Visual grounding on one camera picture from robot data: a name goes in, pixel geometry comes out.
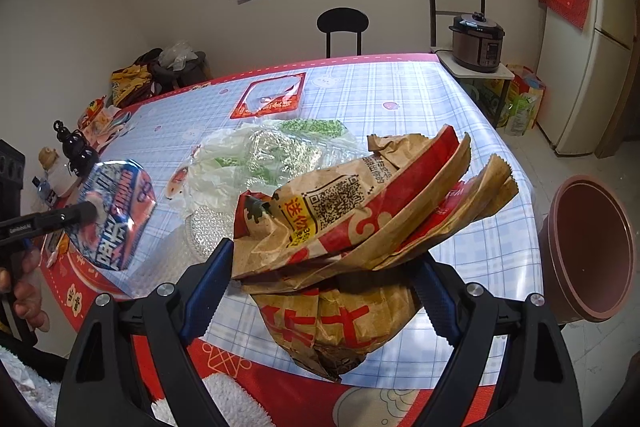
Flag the blue white snack wrapper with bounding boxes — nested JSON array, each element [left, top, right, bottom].
[[67, 159, 156, 271]]

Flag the brown paper takeaway bag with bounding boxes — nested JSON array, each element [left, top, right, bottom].
[[232, 126, 518, 381]]

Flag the white plastic bag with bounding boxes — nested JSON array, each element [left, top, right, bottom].
[[170, 118, 367, 217]]

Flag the white foam fruit net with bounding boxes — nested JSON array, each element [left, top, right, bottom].
[[184, 207, 233, 263]]

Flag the brown plastic trash bin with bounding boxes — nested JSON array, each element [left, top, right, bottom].
[[538, 174, 636, 324]]

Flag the person's left hand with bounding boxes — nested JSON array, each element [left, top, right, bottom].
[[1, 248, 50, 333]]

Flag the small figurine bottle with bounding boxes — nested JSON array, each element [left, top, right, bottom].
[[38, 147, 79, 198]]

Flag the black gourd ornament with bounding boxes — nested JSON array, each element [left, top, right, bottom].
[[53, 120, 99, 180]]

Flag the yellow snack bag pile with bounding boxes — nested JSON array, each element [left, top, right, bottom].
[[110, 64, 152, 108]]

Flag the red clear plastic tray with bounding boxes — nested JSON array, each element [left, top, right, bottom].
[[229, 72, 306, 120]]

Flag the colourful bags on floor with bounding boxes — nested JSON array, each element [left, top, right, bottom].
[[499, 64, 546, 136]]

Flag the small white side table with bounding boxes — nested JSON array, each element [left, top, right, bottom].
[[436, 50, 514, 128]]

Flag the white refrigerator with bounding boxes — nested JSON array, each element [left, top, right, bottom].
[[537, 0, 637, 156]]

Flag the electric pressure cooker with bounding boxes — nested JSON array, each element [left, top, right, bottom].
[[449, 12, 504, 72]]

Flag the black round stool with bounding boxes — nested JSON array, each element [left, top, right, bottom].
[[317, 6, 370, 58]]

